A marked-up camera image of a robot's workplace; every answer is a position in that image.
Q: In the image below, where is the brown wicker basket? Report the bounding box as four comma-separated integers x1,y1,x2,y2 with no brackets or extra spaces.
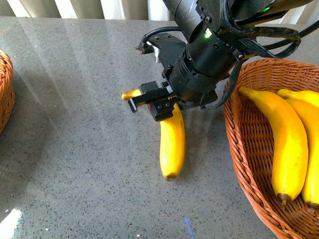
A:
0,50,15,133
224,59,319,239

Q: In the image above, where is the brown wicker basket left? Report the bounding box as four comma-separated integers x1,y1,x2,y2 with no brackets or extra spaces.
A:
0,50,15,133

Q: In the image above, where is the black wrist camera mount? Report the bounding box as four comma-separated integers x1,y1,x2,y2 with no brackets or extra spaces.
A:
135,26,186,81

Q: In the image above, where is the white pleated curtain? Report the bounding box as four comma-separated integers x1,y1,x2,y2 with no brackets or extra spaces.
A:
0,0,319,25

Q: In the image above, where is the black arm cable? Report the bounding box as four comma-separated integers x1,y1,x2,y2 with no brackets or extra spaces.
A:
219,0,319,60

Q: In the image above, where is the brown wicker basket right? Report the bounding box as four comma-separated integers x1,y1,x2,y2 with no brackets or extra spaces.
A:
224,59,319,239

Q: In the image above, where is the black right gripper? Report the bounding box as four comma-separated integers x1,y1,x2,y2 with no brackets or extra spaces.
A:
128,81,217,121

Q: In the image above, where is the yellow banana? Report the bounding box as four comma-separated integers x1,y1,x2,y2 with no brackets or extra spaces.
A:
287,99,319,211
122,91,186,181
239,87,309,205
278,89,319,108

